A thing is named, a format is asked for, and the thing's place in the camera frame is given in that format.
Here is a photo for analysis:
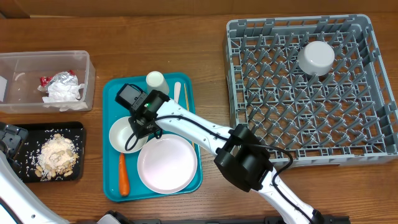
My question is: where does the white bowl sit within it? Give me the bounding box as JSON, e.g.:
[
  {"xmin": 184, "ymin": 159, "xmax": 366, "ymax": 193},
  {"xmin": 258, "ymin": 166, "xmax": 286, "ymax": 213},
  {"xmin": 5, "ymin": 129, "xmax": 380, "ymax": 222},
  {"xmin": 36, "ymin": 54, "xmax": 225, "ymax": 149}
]
[{"xmin": 109, "ymin": 116, "xmax": 149, "ymax": 154}]

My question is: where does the white napkin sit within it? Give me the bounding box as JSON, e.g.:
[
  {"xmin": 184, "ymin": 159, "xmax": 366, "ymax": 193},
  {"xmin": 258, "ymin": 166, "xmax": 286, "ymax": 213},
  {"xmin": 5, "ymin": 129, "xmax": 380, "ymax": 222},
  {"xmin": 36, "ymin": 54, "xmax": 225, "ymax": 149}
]
[{"xmin": 42, "ymin": 82, "xmax": 88, "ymax": 112}]

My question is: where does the foil wrapper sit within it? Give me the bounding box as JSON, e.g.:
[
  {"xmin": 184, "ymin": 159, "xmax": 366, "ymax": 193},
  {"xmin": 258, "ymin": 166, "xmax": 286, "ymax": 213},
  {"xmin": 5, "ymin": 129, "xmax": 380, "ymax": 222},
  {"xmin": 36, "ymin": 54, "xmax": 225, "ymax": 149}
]
[{"xmin": 37, "ymin": 70, "xmax": 78, "ymax": 92}]

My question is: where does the grey bowl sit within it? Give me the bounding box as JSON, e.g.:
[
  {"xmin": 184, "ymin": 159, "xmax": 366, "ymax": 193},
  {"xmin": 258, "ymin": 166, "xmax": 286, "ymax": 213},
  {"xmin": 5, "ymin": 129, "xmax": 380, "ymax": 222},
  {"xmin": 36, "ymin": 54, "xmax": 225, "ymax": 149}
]
[{"xmin": 297, "ymin": 41, "xmax": 335, "ymax": 76}]

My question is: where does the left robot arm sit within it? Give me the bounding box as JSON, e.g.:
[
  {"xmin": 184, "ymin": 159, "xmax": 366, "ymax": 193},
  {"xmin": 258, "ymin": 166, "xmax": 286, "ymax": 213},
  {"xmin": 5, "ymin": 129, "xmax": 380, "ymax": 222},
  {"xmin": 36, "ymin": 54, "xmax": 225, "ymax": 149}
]
[{"xmin": 1, "ymin": 123, "xmax": 69, "ymax": 224}]

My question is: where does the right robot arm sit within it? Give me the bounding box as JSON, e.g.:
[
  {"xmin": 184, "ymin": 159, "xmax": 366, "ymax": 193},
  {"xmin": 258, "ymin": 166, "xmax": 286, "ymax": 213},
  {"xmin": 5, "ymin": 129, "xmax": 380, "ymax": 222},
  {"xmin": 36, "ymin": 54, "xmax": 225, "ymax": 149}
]
[{"xmin": 116, "ymin": 86, "xmax": 325, "ymax": 223}]

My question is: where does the black waste tray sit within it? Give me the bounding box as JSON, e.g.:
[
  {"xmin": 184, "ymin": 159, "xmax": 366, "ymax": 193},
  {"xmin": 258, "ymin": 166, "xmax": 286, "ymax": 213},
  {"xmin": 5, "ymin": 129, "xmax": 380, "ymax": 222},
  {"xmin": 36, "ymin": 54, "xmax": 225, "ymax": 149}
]
[{"xmin": 14, "ymin": 121, "xmax": 86, "ymax": 183}]

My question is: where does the grey dishwasher rack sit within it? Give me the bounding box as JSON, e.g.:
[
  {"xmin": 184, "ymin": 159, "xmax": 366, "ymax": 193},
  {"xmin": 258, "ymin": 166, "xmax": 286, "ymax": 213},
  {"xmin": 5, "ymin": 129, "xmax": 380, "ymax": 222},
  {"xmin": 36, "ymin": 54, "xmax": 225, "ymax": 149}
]
[{"xmin": 225, "ymin": 14, "xmax": 397, "ymax": 166}]

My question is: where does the teal serving tray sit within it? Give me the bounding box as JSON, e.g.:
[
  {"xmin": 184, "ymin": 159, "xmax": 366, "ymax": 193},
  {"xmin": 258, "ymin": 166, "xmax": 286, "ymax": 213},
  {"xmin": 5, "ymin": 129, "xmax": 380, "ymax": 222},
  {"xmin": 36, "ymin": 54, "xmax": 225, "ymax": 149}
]
[{"xmin": 102, "ymin": 72, "xmax": 203, "ymax": 202}]

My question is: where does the white paper cup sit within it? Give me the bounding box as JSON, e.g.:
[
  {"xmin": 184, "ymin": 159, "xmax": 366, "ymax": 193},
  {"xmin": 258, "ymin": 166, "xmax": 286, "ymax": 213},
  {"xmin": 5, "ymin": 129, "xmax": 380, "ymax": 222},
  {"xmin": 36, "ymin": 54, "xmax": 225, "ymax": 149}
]
[{"xmin": 146, "ymin": 71, "xmax": 169, "ymax": 95}]

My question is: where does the pink plate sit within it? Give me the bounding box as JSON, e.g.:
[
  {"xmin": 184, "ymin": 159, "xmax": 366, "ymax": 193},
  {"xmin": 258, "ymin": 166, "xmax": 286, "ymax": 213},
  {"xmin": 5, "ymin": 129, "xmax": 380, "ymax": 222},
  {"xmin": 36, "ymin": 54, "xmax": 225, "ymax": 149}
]
[{"xmin": 137, "ymin": 134, "xmax": 198, "ymax": 194}]

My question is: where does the rice and peanut pile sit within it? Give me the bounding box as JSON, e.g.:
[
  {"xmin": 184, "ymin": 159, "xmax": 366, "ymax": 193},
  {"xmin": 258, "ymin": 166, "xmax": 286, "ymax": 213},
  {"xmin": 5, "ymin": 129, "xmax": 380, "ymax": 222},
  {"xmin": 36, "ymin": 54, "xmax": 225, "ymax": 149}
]
[{"xmin": 32, "ymin": 133, "xmax": 80, "ymax": 181}]

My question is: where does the orange carrot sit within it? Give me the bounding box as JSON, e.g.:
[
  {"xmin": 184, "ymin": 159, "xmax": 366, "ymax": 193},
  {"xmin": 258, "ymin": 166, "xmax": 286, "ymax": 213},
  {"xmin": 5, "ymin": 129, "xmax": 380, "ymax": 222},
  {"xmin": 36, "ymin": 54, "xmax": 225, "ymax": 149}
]
[{"xmin": 119, "ymin": 153, "xmax": 130, "ymax": 197}]

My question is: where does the wooden chopstick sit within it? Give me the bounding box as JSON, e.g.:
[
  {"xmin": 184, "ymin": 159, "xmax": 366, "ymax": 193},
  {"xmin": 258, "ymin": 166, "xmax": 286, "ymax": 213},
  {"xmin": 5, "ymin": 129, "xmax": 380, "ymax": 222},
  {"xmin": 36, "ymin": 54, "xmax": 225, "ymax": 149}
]
[{"xmin": 184, "ymin": 83, "xmax": 196, "ymax": 150}]

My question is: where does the white plastic fork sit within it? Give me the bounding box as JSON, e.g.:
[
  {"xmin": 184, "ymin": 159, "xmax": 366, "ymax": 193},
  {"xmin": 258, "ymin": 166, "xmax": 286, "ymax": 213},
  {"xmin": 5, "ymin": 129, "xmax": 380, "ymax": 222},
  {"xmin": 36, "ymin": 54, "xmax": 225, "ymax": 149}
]
[{"xmin": 174, "ymin": 82, "xmax": 182, "ymax": 103}]

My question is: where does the clear plastic bin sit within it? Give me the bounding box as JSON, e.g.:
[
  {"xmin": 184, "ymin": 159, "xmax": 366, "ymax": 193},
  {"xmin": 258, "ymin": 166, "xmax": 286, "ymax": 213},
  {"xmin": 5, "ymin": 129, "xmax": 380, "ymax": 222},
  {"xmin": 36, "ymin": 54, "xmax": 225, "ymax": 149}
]
[{"xmin": 1, "ymin": 50, "xmax": 96, "ymax": 114}]

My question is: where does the black cable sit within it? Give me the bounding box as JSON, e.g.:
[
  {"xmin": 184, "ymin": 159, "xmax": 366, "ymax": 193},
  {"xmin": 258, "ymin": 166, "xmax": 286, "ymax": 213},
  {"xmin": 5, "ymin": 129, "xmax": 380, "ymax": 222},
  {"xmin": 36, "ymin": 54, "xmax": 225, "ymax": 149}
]
[{"xmin": 124, "ymin": 114, "xmax": 315, "ymax": 224}]

